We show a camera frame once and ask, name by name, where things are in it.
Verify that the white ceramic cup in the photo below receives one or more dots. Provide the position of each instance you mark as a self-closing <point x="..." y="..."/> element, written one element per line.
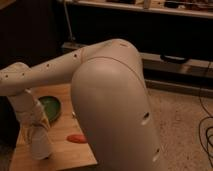
<point x="40" y="146"/>

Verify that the wooden shelf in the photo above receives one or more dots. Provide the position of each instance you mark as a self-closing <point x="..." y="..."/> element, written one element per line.
<point x="128" y="7"/>

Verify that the low wooden bench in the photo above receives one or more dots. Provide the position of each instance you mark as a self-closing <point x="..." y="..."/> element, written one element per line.
<point x="194" y="77"/>

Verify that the green plate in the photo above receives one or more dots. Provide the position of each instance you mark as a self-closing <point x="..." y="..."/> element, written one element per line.
<point x="52" y="107"/>

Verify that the red orange carrot toy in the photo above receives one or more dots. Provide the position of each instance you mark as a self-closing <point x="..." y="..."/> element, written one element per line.
<point x="77" y="138"/>

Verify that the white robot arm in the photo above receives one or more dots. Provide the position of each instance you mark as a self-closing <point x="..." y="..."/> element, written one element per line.
<point x="109" y="97"/>

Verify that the metal lamp stand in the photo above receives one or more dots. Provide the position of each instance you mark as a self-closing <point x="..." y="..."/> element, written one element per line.
<point x="71" y="44"/>

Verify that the black object on bench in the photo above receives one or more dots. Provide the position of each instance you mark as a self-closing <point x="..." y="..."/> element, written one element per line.
<point x="171" y="59"/>

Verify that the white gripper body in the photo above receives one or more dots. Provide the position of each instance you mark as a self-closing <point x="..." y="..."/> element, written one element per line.
<point x="29" y="120"/>

